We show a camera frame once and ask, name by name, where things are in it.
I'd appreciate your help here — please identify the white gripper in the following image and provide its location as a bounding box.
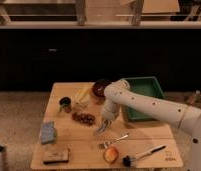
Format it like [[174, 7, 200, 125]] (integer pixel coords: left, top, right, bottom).
[[94, 102, 119, 134]]

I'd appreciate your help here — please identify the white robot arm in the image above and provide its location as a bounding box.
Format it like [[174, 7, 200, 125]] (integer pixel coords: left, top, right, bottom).
[[96, 79, 201, 171]]

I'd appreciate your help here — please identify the folded blue towel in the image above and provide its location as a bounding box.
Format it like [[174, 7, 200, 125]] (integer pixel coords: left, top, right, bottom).
[[41, 121, 57, 145]]

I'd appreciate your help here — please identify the bunch of dark grapes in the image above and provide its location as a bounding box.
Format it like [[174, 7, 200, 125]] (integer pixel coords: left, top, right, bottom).
[[72, 113, 96, 126]]

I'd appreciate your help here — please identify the silver fork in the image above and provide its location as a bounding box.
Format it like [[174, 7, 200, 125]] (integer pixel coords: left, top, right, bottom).
[[98, 133, 129, 149]]

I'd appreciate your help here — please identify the clear glass jar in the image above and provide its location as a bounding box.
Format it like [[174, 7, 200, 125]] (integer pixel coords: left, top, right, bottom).
[[74, 95, 90, 112]]

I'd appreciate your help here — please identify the orange round fruit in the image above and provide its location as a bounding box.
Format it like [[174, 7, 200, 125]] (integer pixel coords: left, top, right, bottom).
[[103, 147, 119, 163]]

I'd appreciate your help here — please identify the dark red bowl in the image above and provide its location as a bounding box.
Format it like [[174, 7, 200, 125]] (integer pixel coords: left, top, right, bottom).
[[92, 79, 111, 97]]

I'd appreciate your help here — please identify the black white brush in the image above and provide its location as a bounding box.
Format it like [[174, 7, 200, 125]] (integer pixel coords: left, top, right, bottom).
[[122, 145, 166, 167]]

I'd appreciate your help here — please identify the dark green mug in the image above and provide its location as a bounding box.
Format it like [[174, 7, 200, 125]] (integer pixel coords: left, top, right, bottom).
[[59, 97, 72, 113]]

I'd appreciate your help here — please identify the green plastic bin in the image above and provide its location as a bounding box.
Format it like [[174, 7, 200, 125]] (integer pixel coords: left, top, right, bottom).
[[120, 76, 166, 123]]

